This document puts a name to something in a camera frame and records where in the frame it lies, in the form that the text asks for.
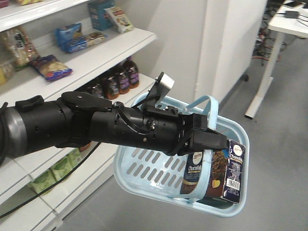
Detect navy Danisa cookie box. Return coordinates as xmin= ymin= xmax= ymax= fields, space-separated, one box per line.
xmin=180 ymin=139 xmax=246 ymax=204

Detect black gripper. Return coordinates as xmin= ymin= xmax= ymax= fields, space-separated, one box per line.
xmin=141 ymin=105 xmax=228 ymax=155

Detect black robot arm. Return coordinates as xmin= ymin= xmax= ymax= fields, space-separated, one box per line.
xmin=0 ymin=91 xmax=227 ymax=159

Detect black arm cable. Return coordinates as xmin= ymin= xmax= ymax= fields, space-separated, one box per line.
xmin=0 ymin=141 xmax=102 ymax=219

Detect white store shelving unit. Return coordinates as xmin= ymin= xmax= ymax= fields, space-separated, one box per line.
xmin=0 ymin=0 xmax=157 ymax=231

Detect white height-adjustable desk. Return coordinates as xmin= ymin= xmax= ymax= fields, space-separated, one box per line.
xmin=244 ymin=5 xmax=308 ymax=119

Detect light blue plastic basket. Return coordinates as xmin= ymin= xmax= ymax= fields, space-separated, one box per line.
xmin=114 ymin=95 xmax=250 ymax=218

